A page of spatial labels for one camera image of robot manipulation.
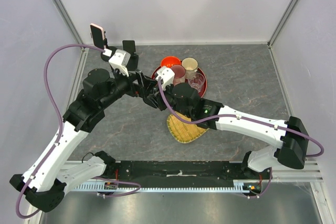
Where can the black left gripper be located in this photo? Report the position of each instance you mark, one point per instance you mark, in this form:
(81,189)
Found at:
(145,87)

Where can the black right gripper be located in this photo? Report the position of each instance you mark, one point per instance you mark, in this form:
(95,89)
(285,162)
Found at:
(159,99)

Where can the black folding phone stand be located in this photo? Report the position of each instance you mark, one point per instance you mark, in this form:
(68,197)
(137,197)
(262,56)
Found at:
(129,46)

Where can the pink-cased smartphone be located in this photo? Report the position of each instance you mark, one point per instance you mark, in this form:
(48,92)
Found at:
(98,36)

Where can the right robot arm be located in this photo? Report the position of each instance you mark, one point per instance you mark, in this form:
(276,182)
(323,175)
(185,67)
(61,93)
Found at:
(287,141)

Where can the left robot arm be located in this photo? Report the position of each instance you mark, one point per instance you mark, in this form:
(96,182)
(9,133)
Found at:
(44,185)

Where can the pink floral mug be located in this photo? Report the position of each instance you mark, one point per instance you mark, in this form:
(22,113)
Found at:
(179,74)

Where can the clear glass tumbler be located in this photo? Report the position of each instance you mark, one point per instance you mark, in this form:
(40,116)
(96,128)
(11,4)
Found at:
(197,82)

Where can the orange bowl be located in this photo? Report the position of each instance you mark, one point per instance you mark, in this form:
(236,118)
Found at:
(170,61)

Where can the woven bamboo mat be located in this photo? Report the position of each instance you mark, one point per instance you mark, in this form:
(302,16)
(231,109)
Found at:
(183,132)

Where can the round red tray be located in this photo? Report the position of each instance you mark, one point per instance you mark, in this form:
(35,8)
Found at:
(200,71)

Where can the cream cup with dark rim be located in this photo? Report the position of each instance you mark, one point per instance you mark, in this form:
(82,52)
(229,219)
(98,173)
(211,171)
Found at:
(191,66)

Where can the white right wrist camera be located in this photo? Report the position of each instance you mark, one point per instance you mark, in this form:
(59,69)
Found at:
(164,76)

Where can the grey slotted cable duct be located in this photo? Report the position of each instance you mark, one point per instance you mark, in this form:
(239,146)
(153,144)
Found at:
(99,186)

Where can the aluminium frame rail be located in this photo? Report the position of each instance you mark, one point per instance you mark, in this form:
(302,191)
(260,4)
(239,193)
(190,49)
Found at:
(309,174)

